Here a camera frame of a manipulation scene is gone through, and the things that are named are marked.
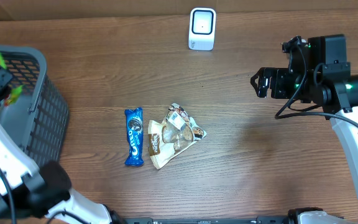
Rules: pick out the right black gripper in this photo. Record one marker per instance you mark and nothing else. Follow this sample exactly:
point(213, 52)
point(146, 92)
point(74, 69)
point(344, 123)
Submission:
point(263, 74)

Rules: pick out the green haribo gummy bag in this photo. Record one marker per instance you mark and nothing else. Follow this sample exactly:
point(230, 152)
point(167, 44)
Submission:
point(15, 92)

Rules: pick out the brown cookie snack bag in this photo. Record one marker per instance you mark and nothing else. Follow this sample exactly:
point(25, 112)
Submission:
point(175, 134)

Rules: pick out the blue oreo cookie pack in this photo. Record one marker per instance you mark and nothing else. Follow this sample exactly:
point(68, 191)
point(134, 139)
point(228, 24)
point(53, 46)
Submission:
point(134, 130)

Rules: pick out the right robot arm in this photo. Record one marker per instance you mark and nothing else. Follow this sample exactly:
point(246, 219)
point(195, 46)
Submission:
point(317, 82)

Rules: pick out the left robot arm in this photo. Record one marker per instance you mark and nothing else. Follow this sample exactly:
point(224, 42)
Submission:
point(27, 190)

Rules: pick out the white barcode scanner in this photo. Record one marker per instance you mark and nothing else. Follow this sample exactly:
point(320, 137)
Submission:
point(202, 28)

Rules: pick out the grey plastic mesh basket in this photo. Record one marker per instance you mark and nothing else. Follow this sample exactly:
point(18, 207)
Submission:
point(38, 121)

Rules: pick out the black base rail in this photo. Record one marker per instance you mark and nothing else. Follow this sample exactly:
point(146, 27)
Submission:
point(258, 220)

